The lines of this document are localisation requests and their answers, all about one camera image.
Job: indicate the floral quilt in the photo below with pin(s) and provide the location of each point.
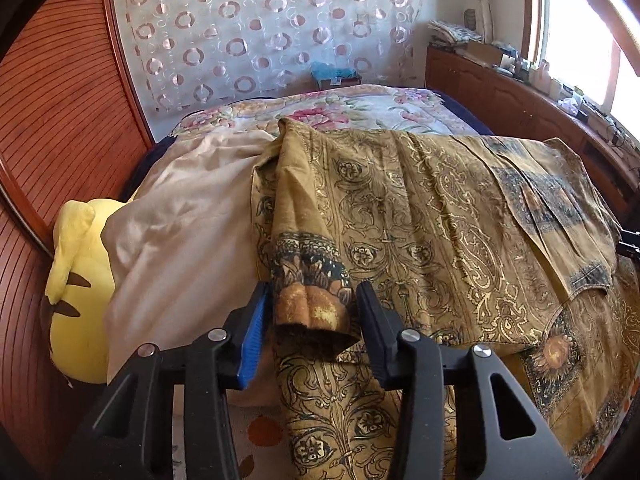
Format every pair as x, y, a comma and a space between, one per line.
350, 105

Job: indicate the wooden sideboard cabinet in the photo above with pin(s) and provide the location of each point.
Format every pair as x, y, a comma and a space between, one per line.
500, 95

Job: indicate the yellow plush toy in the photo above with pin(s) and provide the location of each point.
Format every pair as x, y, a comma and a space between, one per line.
75, 330

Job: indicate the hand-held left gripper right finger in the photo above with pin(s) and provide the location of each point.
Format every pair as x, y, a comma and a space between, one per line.
380, 330

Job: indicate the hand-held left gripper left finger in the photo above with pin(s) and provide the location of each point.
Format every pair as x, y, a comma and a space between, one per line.
252, 330

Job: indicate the open cardboard box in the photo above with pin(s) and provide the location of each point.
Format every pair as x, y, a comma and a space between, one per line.
485, 52

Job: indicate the wooden louvred wardrobe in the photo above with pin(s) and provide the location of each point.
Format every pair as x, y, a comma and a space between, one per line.
60, 110

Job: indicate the wooden framed window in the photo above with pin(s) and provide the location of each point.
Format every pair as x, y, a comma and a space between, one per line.
575, 35

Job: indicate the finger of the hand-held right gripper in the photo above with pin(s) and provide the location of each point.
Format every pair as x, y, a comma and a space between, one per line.
631, 246

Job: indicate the circle patterned sheer curtain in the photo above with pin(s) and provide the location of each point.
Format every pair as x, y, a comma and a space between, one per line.
260, 35

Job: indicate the dark blue bed sheet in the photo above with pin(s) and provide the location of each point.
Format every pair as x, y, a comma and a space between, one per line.
465, 115

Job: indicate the stack of folded cloths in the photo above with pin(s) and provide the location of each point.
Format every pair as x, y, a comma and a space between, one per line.
452, 32

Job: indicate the white window curtain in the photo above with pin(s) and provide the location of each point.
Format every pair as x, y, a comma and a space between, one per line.
482, 0

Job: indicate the blue topped cardboard box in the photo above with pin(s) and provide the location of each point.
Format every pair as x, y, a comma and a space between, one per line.
330, 72

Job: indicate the beige blanket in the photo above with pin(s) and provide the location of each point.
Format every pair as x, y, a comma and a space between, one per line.
190, 240

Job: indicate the golden paisley patterned garment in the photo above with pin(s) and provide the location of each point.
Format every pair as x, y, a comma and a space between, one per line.
425, 240

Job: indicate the white plastic bottle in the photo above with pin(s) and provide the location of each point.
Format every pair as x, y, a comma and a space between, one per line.
542, 75

